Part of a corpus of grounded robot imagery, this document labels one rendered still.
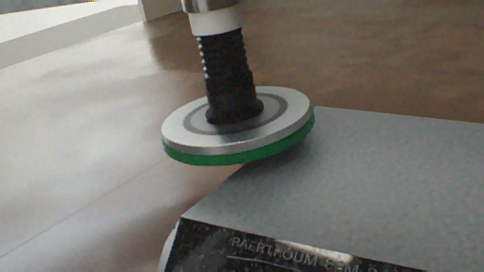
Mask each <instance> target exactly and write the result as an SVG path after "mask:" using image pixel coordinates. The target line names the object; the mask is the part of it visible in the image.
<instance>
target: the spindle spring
mask: <svg viewBox="0 0 484 272"><path fill-rule="evenodd" d="M241 31H242V27H239V28H238V29H235V30H234V31H230V32H228V33H225V34H223V35H219V36H213V35H210V36H213V37H208V38H207V37H206V36H199V37H198V38H197V41H198V43H200V46H199V50H200V51H202V52H201V53H200V57H201V58H202V59H203V60H202V64H203V65H204V73H205V77H204V78H206V79H207V80H210V81H222V80H227V79H230V78H236V77H239V76H241V75H243V74H244V73H246V72H247V71H248V70H249V68H250V66H249V64H248V63H247V60H248V58H247V56H246V55H245V54H246V49H245V48H244V47H245V42H244V41H243V39H244V35H243V34H242V33H241ZM233 37H235V38H233ZM230 38H233V39H232V40H230ZM224 40H228V41H226V42H222V43H219V44H212V45H208V44H210V43H218V42H221V41H224ZM233 45H234V47H233V48H230V49H226V48H229V47H231V46H233ZM219 49H226V50H223V51H219V52H215V53H210V51H216V50H219ZM237 52H239V53H237ZM235 53H236V54H235ZM231 54H234V55H233V56H231V57H229V58H226V59H220V58H224V57H227V56H230V55H231ZM211 59H216V60H211ZM237 60H238V62H236V63H233V62H235V61H237ZM228 63H233V64H230V65H228V66H224V67H220V68H215V69H214V68H213V67H217V66H221V65H224V64H228ZM240 67H242V68H240ZM237 68H239V69H238V70H236V71H234V72H232V73H228V72H231V71H233V70H235V69H237ZM224 73H227V74H224ZM213 74H224V75H219V76H212V75H213Z"/></svg>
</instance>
